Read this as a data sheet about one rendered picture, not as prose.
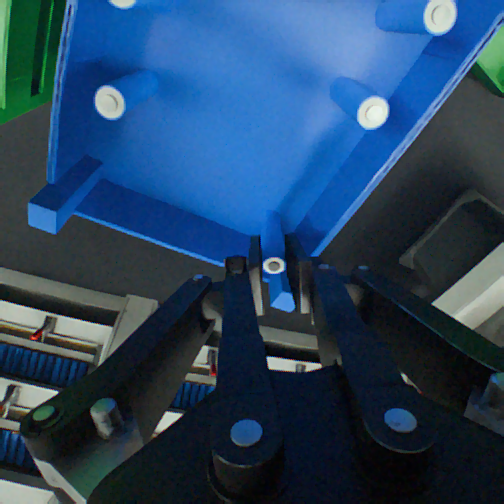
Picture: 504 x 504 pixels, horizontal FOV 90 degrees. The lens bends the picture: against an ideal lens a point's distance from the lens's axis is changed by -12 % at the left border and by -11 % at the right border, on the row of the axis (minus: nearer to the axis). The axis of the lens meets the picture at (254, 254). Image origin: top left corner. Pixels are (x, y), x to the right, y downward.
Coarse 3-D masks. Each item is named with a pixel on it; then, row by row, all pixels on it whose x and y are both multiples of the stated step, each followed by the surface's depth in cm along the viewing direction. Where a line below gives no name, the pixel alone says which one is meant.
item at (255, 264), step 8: (256, 240) 19; (256, 248) 17; (256, 256) 16; (248, 264) 15; (256, 264) 14; (256, 272) 15; (256, 280) 15; (256, 288) 15; (256, 296) 15; (256, 304) 15; (264, 304) 15; (256, 312) 15; (264, 312) 15
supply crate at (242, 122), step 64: (192, 0) 15; (256, 0) 15; (320, 0) 15; (384, 0) 15; (64, 64) 13; (128, 64) 17; (192, 64) 18; (256, 64) 18; (320, 64) 18; (384, 64) 18; (448, 64) 14; (64, 128) 16; (128, 128) 20; (192, 128) 21; (256, 128) 21; (320, 128) 21; (384, 128) 19; (64, 192) 18; (128, 192) 23; (192, 192) 24; (256, 192) 24; (320, 192) 24
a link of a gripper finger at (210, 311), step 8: (224, 280) 15; (216, 288) 14; (208, 296) 13; (216, 296) 13; (200, 304) 13; (208, 304) 13; (216, 304) 14; (200, 312) 13; (208, 312) 13; (216, 312) 14; (200, 320) 14
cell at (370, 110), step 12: (336, 84) 18; (348, 84) 16; (336, 96) 17; (348, 96) 15; (360, 96) 14; (372, 96) 14; (348, 108) 15; (360, 108) 14; (372, 108) 14; (384, 108) 14; (360, 120) 14; (372, 120) 14; (384, 120) 14
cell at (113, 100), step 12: (132, 72) 16; (144, 72) 17; (108, 84) 13; (120, 84) 14; (132, 84) 15; (144, 84) 16; (156, 84) 18; (96, 96) 13; (108, 96) 13; (120, 96) 13; (132, 96) 14; (144, 96) 16; (96, 108) 14; (108, 108) 14; (120, 108) 14; (132, 108) 15
